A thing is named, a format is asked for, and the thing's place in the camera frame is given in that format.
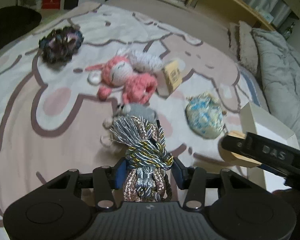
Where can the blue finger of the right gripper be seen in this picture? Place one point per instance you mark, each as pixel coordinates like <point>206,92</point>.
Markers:
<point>244,147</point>

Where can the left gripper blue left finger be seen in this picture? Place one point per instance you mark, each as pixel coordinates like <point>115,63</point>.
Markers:
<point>120,173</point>

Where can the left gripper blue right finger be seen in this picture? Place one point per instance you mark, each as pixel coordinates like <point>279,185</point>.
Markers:
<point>180,174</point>

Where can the wooden block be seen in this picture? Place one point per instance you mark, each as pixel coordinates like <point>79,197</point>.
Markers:
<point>235,159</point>

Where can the blue floral drawstring pouch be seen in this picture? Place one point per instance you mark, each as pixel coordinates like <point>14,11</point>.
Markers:
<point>205,115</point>

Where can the grey crochet frog toy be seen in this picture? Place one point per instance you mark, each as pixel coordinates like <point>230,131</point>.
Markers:
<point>131,123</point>

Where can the small yellow paper box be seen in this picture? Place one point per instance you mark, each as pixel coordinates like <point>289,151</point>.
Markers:
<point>172,76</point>

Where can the pink crochet bunny doll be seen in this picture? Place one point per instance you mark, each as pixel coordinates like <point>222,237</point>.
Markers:
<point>118,74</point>

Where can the white crochet pouch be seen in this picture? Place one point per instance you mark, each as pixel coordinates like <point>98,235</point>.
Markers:
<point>141,61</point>

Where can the dark crochet flower pouch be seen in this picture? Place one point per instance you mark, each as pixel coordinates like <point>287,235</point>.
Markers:
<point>60,45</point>

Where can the grey quilted duvet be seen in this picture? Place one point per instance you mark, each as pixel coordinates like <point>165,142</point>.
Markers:
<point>280,74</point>

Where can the beige fuzzy pillow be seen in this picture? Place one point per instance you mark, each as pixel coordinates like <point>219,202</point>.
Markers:
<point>242,45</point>

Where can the cartoon bunny blanket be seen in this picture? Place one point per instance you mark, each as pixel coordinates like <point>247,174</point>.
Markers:
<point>50,115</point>

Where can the green glass bottle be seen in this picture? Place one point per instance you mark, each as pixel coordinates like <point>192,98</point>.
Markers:
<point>288,31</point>

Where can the tissue box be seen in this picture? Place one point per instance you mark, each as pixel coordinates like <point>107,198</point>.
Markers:
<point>266,15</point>

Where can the red box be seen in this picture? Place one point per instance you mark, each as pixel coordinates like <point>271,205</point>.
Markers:
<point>51,4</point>

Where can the black cushion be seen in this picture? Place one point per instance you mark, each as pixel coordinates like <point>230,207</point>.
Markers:
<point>16,21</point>

